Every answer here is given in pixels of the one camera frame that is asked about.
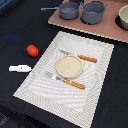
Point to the red sausage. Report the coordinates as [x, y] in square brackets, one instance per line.
[32, 50]

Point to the white fish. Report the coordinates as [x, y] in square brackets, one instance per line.
[20, 68]

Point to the grey frying pan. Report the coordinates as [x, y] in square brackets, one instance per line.
[68, 10]

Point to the pink stove board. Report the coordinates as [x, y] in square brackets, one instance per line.
[107, 28]

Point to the round beige plate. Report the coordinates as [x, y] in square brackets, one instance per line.
[69, 66]

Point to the woven beige placemat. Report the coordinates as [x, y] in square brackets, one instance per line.
[70, 103]

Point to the grey cooking pot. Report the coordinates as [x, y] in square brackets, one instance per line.
[92, 12]

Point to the black burner under bowl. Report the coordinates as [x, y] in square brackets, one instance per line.
[118, 23]

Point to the beige bowl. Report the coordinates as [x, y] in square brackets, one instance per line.
[123, 14]

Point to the fork with wooden handle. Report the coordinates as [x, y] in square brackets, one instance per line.
[55, 77]

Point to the knife with wooden handle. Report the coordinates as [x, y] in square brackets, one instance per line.
[80, 56]

